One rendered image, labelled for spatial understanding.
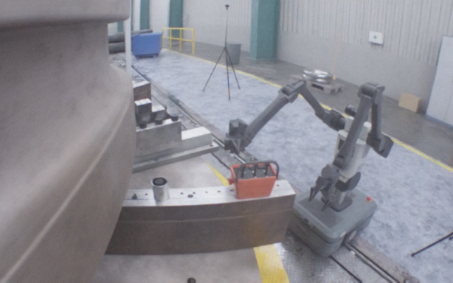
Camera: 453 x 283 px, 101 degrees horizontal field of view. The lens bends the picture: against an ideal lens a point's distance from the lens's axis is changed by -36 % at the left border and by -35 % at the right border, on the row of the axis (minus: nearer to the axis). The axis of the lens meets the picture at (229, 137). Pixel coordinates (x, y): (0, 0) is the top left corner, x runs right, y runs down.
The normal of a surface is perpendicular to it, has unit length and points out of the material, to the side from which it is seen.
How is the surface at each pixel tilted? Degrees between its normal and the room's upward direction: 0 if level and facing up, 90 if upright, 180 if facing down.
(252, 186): 97
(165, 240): 90
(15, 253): 4
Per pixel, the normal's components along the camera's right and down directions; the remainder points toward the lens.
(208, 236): 0.18, 0.43
